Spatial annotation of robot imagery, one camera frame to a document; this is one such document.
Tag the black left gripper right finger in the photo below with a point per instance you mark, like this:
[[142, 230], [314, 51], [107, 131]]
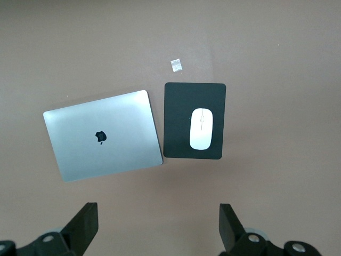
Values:
[[233, 237]]

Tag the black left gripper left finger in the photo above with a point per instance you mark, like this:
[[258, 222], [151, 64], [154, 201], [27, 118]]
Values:
[[77, 234]]

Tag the white computer mouse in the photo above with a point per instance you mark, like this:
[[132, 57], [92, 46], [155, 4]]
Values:
[[201, 130]]

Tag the black mouse pad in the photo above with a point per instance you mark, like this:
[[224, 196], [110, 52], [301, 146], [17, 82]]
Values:
[[178, 112]]

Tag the silver closed laptop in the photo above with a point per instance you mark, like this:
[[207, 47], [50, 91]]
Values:
[[106, 149]]

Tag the small white paper scrap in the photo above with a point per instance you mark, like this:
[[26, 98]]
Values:
[[176, 65]]

